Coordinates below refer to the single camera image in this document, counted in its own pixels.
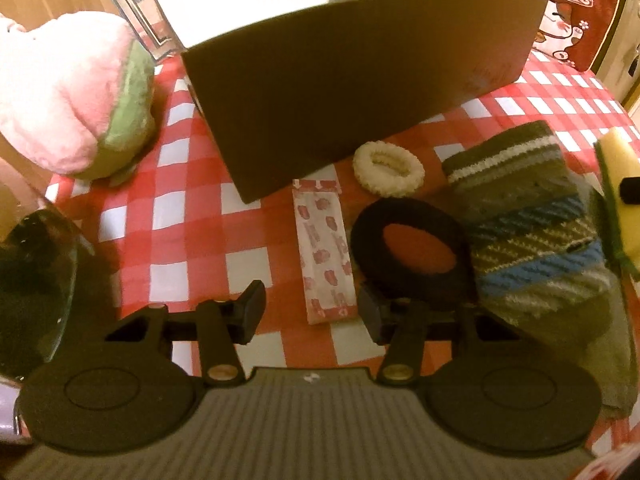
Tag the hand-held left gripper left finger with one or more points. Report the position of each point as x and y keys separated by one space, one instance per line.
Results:
x=253 y=305

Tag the black scrunchie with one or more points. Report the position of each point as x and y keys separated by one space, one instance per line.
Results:
x=365 y=240

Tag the clear glass dish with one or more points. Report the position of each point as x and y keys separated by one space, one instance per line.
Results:
x=35 y=285

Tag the red printed paper packet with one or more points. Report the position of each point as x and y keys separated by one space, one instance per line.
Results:
x=320 y=250

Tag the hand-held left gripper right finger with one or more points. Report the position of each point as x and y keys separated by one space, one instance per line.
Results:
x=370 y=311

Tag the white scrunchie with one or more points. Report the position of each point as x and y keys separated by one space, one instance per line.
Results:
x=362 y=165

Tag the grey cloth with blue trim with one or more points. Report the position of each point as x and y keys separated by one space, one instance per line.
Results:
x=622 y=360

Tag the striped knit sock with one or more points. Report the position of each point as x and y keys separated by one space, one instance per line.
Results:
x=525 y=210

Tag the brown cardboard box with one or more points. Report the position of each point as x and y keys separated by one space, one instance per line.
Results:
x=325 y=85

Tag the red white checked tablecloth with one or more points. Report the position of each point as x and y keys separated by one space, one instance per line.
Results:
x=190 y=210

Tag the yellow green sponge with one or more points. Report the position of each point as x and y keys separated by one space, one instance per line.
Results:
x=620 y=160

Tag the pink star plush toy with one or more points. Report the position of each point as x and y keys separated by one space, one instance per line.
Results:
x=50 y=90

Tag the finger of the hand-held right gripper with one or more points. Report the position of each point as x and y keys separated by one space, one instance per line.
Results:
x=631 y=189

